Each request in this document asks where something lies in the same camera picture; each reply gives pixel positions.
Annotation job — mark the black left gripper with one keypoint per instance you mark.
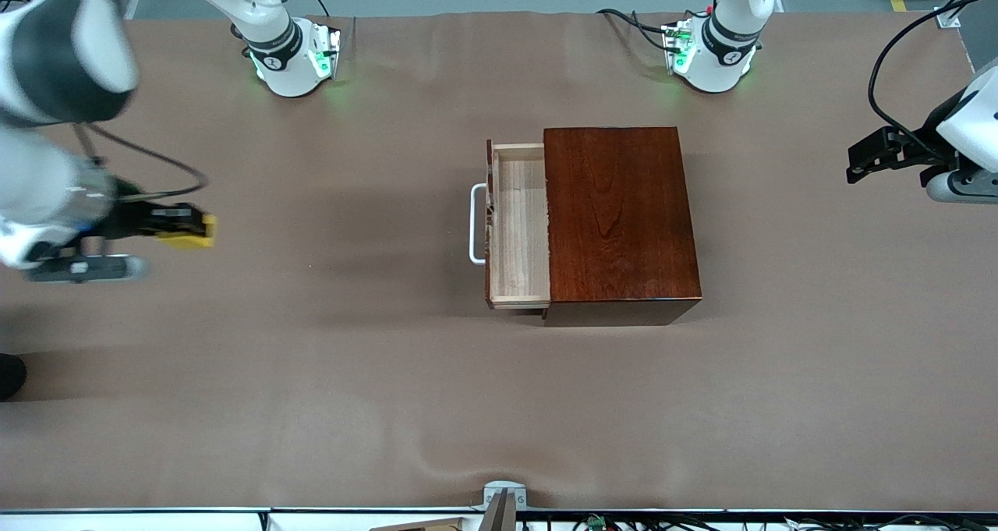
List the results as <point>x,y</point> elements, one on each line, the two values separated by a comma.
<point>918,143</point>

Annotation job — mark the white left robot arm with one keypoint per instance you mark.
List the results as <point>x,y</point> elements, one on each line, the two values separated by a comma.
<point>717,67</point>

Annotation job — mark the dark brown wooden cabinet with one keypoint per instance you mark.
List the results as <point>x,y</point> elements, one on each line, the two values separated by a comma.
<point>620,219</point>

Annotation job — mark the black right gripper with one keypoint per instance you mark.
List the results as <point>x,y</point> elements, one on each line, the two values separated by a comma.
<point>129,218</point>

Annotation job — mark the black round object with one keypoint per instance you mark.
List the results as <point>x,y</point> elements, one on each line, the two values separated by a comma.
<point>9,377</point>

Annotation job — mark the brown table cover cloth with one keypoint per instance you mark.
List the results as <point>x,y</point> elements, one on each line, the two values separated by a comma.
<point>351,375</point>

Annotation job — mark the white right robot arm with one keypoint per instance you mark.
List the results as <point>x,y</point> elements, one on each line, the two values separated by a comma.
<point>62,47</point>

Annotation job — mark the brown cardboard piece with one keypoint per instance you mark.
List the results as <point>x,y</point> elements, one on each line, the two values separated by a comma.
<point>425,525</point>

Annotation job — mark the grey metal camera bracket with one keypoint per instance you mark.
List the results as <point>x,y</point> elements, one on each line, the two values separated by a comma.
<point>499,496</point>

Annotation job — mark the yellow wooden block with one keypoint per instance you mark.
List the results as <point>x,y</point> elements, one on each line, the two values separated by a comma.
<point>187,240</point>

